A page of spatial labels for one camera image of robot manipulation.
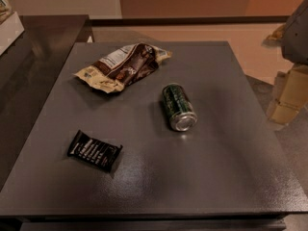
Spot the green soda can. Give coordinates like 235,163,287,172
162,83,197,132

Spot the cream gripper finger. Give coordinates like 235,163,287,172
267,64,308,125

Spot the white box at left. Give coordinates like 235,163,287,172
0,0,24,55

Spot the brown cream snack bag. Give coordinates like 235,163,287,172
75,43,172,93

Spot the black candy bar wrapper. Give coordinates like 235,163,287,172
67,130,123,172

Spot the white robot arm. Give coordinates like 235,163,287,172
267,0,308,125

